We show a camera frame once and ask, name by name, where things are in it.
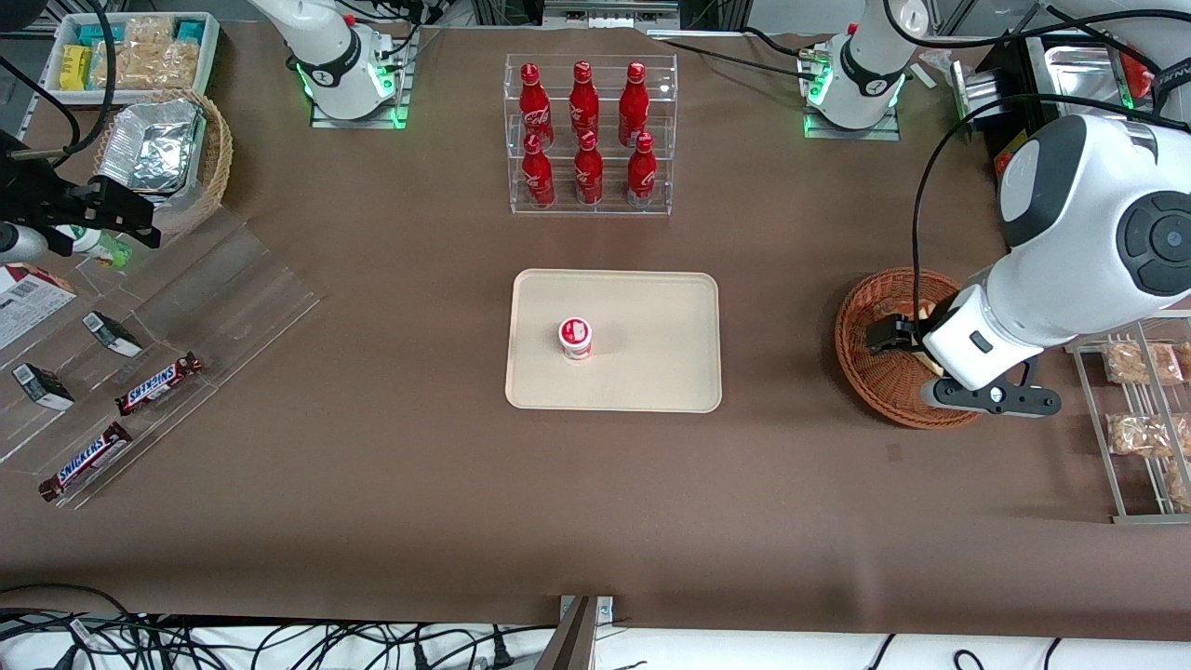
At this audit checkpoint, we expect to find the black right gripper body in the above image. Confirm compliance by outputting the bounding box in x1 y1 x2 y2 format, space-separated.
0 130 73 258

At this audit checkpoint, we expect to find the triangle sandwich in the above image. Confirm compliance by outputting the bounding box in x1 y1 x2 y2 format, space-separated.
875 299 946 379

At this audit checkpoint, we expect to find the brown round wicker basket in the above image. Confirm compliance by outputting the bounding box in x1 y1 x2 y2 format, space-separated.
835 268 989 431

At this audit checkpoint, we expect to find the silver foil tray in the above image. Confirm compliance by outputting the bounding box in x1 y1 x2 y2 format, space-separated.
97 98 207 197

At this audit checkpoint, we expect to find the tan wicker basket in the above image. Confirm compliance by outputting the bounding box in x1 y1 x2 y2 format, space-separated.
93 88 234 239

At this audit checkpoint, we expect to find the beige plastic tray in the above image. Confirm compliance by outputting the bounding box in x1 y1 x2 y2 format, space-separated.
505 269 723 413

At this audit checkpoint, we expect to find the small green label bottle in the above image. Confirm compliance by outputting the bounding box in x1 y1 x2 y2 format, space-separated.
53 225 134 272

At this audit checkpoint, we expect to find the small black white box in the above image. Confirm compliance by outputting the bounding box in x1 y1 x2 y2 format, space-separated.
11 363 75 412
82 311 143 358

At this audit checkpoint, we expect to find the white printed paper box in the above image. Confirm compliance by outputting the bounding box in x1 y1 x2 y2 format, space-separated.
0 263 77 352

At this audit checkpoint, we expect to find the clear acrylic display shelf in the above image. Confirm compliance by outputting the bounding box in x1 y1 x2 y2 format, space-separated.
0 203 325 511

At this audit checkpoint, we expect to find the clear bag of crackers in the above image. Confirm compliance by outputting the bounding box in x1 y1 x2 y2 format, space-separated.
91 41 202 91
125 16 176 49

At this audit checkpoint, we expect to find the snickers chocolate bar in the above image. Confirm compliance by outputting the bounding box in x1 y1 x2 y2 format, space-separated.
115 352 204 416
38 422 133 503

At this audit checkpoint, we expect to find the white plastic snack bin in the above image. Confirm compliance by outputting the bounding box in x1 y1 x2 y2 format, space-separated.
42 12 221 109

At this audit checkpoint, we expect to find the black food warmer appliance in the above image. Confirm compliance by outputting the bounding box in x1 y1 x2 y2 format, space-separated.
949 33 1191 192

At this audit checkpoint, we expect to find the red cola bottle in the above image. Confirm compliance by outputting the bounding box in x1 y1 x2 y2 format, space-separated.
521 133 556 209
619 62 649 147
518 63 555 150
573 131 605 207
626 132 659 208
569 61 601 145

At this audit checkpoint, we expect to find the clear acrylic bottle rack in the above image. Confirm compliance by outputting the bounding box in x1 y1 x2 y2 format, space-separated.
504 53 679 218

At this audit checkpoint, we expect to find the red white yogurt cup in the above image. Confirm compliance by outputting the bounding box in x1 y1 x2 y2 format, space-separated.
558 317 595 361

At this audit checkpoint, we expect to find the brown table cover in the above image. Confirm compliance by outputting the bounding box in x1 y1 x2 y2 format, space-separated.
0 19 1191 643

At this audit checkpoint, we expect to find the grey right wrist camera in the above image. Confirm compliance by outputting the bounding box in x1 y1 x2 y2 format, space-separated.
0 222 50 265

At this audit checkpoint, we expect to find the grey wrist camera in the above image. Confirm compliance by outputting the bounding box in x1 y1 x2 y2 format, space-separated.
920 358 1063 420
0 222 50 265

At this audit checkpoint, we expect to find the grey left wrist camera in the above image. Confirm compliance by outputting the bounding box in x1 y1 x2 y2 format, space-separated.
920 358 1063 420

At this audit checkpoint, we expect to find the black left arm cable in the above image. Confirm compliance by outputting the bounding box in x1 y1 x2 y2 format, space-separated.
911 91 1169 322

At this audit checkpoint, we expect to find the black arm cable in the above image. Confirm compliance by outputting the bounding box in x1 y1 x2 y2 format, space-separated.
0 0 118 173
911 91 1169 322

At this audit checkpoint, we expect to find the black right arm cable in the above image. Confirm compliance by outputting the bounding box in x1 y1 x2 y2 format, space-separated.
0 0 118 173

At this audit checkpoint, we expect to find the grey wire rack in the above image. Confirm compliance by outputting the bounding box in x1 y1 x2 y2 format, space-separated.
1065 310 1191 526

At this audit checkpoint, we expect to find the black table cable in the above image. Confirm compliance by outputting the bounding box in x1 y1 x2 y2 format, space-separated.
649 28 809 81

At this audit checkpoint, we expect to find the black cable tangle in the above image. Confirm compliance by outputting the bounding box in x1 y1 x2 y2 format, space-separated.
0 583 559 670

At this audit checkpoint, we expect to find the metal table edge bracket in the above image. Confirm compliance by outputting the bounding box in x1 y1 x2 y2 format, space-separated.
540 595 616 670

